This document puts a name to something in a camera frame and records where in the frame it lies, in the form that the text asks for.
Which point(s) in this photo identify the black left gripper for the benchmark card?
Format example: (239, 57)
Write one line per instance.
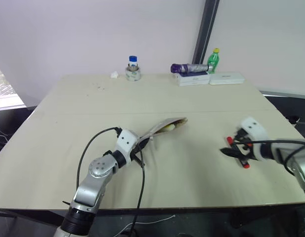
(137, 152)

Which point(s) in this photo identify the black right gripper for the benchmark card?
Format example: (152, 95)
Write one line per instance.
(244, 143)

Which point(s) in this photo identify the grid pattern zipper pouch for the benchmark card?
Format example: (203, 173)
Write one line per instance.
(159, 129)

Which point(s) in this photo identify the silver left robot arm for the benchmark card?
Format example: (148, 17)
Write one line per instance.
(96, 184)

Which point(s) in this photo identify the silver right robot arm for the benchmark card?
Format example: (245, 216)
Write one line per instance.
(294, 158)

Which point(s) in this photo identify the yellow highlighter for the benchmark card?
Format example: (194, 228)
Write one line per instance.
(170, 127)

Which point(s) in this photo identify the plain white flat box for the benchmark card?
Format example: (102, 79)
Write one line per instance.
(227, 78)

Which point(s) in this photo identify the white tape roll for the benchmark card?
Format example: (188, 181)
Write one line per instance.
(133, 75)

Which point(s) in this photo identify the crumpled white paper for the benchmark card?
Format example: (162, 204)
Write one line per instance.
(114, 75)

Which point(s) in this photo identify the white box with blue stripe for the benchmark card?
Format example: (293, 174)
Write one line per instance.
(191, 79)

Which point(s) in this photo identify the blue capped small bottle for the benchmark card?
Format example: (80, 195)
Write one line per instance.
(133, 63)

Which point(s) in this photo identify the green plastic bottle yellow cap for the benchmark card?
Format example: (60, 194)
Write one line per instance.
(213, 61)

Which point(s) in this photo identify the purple folded umbrella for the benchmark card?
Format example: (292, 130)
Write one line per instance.
(189, 67)

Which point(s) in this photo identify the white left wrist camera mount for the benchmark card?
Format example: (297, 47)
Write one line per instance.
(126, 143)

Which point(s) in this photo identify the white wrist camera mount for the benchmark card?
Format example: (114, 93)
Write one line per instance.
(256, 130)
(126, 143)

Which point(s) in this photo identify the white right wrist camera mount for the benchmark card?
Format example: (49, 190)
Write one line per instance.
(256, 130)

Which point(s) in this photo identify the dark grey wall pillar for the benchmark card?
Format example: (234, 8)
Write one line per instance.
(204, 32)

